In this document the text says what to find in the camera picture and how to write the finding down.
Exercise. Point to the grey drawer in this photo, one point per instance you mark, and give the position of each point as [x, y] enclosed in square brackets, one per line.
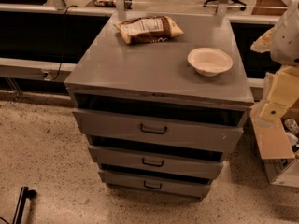
[155, 162]
[168, 132]
[154, 184]

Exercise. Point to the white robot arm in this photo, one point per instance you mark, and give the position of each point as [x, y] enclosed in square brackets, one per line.
[282, 41]

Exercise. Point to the grey drawer cabinet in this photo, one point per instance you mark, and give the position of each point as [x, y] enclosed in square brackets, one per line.
[156, 80]

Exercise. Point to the grey top drawer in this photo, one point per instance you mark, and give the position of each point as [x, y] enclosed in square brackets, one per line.
[168, 132]

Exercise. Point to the grey bottom drawer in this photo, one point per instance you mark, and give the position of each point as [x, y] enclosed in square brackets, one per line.
[154, 184]

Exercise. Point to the white paper bowl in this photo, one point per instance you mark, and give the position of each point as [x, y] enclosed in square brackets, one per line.
[209, 62]

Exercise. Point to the brown snack bag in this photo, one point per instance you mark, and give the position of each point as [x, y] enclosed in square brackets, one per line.
[150, 29]

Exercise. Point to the cardboard box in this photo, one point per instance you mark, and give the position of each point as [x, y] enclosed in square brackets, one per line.
[280, 162]

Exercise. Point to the black floor stand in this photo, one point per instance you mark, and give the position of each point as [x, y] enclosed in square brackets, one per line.
[25, 194]

